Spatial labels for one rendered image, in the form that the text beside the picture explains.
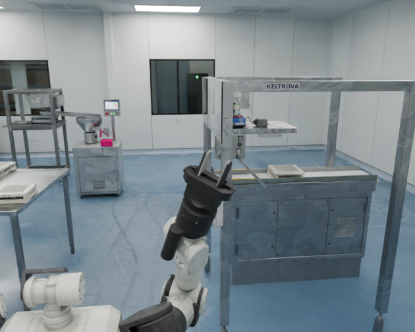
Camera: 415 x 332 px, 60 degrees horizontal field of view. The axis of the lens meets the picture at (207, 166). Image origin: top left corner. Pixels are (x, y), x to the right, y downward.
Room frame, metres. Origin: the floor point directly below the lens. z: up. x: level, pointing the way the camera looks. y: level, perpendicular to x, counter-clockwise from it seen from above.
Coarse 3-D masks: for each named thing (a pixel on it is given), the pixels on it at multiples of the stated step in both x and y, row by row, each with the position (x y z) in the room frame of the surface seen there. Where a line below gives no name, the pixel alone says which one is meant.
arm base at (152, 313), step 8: (160, 304) 0.72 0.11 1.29; (168, 304) 0.70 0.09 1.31; (136, 312) 0.74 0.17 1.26; (144, 312) 0.69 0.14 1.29; (152, 312) 0.67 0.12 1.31; (160, 312) 0.68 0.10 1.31; (168, 312) 0.69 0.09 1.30; (128, 320) 0.68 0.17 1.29; (136, 320) 0.67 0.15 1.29; (144, 320) 0.66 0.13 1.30; (152, 320) 0.67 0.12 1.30; (120, 328) 0.68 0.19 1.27; (128, 328) 0.67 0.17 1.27
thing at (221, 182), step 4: (228, 164) 0.76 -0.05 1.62; (224, 168) 0.76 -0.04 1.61; (228, 168) 0.76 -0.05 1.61; (224, 172) 0.76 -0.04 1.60; (228, 172) 0.78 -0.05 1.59; (220, 176) 0.77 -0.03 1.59; (224, 176) 0.76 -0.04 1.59; (220, 180) 0.77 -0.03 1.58; (224, 180) 0.78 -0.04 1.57; (220, 184) 0.77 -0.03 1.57; (224, 184) 0.77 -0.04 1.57
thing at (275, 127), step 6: (246, 126) 2.79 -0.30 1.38; (252, 126) 2.79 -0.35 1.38; (258, 126) 2.79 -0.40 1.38; (264, 126) 2.79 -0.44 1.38; (270, 126) 2.79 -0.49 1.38; (276, 126) 2.79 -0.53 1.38; (282, 126) 2.79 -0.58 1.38; (288, 126) 2.79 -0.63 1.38; (240, 132) 2.68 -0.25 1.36; (246, 132) 2.69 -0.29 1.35; (252, 132) 2.69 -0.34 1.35; (258, 132) 2.70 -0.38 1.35; (264, 132) 2.70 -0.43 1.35; (270, 132) 2.71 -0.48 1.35; (276, 132) 2.71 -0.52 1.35; (282, 132) 2.72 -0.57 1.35; (288, 132) 2.72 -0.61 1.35; (294, 132) 2.73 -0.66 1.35
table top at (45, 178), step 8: (64, 168) 3.38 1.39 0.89; (8, 176) 3.11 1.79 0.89; (16, 176) 3.11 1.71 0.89; (24, 176) 3.11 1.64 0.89; (32, 176) 3.11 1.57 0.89; (40, 176) 3.11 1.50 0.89; (48, 176) 3.11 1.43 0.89; (56, 176) 3.11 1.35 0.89; (0, 184) 2.86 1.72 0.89; (40, 184) 2.86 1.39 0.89; (48, 184) 2.86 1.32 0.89; (40, 192) 2.69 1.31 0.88; (32, 200) 2.54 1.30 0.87; (0, 208) 2.33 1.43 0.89; (8, 208) 2.33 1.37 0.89; (16, 208) 2.33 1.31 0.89; (24, 208) 2.40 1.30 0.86
